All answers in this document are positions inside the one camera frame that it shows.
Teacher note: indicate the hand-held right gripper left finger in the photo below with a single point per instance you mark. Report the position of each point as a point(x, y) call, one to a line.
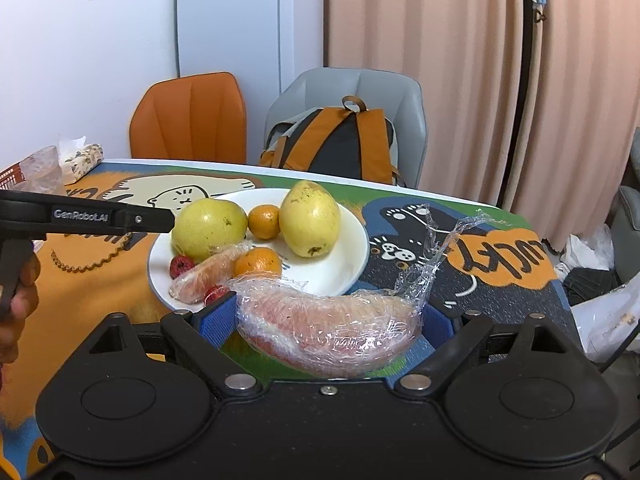
point(216, 320)

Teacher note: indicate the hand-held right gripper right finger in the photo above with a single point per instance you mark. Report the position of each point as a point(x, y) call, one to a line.
point(447, 325)

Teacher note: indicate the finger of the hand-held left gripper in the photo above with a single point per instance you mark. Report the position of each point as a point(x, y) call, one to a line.
point(150, 220)

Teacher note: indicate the small red fruit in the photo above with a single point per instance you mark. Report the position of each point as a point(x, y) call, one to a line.
point(181, 266)
point(215, 293)

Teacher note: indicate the small pomelo segment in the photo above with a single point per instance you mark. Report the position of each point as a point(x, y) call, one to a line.
point(205, 272)

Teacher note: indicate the mandarin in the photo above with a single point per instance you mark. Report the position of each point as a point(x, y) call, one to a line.
point(264, 221)
point(257, 262)

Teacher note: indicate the large pomelo segment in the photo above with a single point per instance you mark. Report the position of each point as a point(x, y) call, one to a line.
point(325, 327)

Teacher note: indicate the white plate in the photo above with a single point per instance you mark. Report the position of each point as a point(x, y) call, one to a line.
point(345, 252)

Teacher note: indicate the large yellow pear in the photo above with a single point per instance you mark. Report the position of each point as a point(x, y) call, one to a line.
point(310, 217)

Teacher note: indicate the person's left hand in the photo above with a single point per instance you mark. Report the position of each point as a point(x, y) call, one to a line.
point(25, 305)

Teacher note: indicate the tall clear ribbed cup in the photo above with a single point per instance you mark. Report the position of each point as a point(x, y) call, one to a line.
point(42, 170)

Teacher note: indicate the cartoon printed table mat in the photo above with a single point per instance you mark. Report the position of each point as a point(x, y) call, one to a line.
point(500, 300)

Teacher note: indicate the tissue pack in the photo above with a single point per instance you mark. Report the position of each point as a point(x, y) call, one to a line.
point(80, 157)

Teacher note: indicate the round yellow pear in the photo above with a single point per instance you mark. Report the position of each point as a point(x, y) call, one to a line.
point(210, 227)

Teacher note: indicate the orange chair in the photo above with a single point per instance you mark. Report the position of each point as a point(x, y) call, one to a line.
point(190, 110)

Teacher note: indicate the black bag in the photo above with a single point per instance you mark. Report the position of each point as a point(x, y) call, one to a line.
point(590, 282)

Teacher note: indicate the white plastic bag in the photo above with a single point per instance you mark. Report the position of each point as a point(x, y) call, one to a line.
point(610, 320)
point(590, 247)

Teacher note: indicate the orange and grey backpack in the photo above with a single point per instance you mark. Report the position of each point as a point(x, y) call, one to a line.
point(340, 140)

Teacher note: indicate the grey chair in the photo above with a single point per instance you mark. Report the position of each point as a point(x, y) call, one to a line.
point(350, 85)

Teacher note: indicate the pink curtain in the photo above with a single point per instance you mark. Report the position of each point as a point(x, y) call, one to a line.
point(425, 60)
point(575, 110)

